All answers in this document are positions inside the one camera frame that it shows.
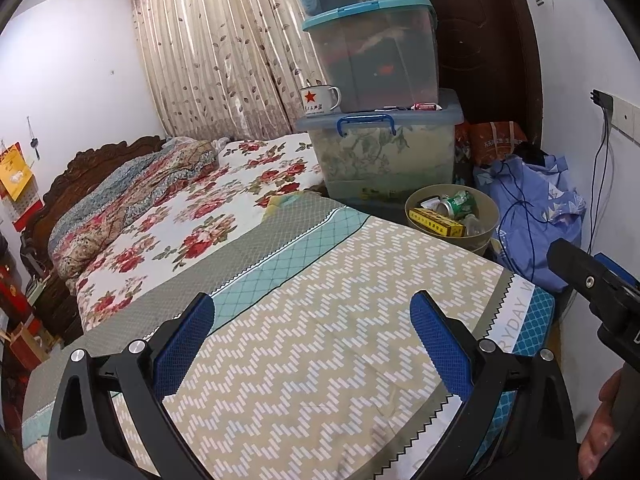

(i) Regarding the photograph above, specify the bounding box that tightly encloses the clear storage box teal lid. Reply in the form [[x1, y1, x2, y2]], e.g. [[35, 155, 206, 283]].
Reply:
[[301, 0, 440, 113]]

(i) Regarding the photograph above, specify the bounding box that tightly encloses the dark wooden nightstand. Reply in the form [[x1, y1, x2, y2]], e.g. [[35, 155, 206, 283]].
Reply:
[[25, 275, 83, 348]]

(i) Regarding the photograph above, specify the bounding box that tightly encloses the patchwork floral quilt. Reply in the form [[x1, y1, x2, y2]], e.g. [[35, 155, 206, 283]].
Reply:
[[48, 136, 221, 281]]

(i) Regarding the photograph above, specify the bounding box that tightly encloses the white red floral bedsheet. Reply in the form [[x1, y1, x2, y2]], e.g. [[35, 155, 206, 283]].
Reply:
[[75, 132, 326, 333]]

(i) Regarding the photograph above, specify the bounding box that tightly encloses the yellow red wall calendar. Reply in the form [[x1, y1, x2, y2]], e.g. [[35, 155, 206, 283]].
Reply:
[[0, 142, 42, 231]]

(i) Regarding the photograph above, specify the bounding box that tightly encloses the white wall socket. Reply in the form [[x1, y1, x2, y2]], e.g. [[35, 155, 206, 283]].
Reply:
[[612, 95, 640, 143]]

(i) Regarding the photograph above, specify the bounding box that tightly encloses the beige leaf-print curtain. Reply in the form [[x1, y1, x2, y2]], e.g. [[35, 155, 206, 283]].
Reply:
[[128, 0, 331, 141]]

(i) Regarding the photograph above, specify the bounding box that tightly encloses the person's right hand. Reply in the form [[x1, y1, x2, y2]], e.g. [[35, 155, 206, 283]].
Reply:
[[579, 372, 626, 468]]

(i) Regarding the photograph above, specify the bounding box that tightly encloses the carved dark wooden headboard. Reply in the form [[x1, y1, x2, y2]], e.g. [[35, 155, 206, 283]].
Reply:
[[20, 135, 168, 281]]

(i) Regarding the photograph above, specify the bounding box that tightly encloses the dark brown wooden door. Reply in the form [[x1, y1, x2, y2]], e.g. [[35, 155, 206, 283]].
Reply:
[[410, 0, 546, 161]]

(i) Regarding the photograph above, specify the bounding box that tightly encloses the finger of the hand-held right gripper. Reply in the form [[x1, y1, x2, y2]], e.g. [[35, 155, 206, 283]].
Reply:
[[594, 253, 640, 293], [546, 239, 640, 328]]

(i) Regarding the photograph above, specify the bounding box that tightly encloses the beige round trash bin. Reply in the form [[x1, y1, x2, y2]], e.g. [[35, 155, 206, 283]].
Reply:
[[404, 184, 501, 256]]

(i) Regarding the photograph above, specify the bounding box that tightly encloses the blue patterned garment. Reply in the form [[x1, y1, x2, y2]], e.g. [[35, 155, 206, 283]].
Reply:
[[474, 154, 587, 292]]

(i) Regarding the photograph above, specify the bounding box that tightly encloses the clear storage box blue latch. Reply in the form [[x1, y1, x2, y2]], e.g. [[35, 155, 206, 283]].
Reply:
[[296, 89, 465, 206]]

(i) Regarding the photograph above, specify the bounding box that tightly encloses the black power cable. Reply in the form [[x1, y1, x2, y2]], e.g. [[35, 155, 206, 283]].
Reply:
[[587, 89, 615, 261]]

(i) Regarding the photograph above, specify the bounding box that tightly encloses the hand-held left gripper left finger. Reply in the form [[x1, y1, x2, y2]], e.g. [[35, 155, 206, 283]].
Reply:
[[46, 291, 221, 480]]

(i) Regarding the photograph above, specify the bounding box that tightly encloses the orange plastic bag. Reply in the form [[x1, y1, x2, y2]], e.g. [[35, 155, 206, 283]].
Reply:
[[455, 121, 528, 166]]

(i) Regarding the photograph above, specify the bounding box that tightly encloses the yellow and brown cardboard box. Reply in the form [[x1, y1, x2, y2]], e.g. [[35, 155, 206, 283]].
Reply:
[[409, 208, 467, 237]]

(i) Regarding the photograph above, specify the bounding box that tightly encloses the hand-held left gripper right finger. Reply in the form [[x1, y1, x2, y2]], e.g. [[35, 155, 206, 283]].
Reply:
[[409, 292, 581, 480]]

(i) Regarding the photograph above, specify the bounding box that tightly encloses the beige chevron blanket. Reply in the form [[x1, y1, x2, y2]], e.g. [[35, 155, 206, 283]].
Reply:
[[20, 192, 556, 480]]

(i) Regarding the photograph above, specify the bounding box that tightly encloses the dark hanging ornament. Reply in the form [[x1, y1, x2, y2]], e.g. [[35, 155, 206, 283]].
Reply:
[[27, 117, 41, 161]]

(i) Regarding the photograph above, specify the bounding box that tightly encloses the brown paper bag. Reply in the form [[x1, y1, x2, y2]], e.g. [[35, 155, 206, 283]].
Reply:
[[7, 320, 51, 371]]

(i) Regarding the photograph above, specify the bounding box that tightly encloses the white enamel mug red star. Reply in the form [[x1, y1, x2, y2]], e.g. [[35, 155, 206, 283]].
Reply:
[[299, 80, 342, 116]]

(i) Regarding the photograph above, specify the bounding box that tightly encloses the green drink can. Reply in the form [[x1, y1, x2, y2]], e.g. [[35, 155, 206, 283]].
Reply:
[[432, 191, 479, 221]]

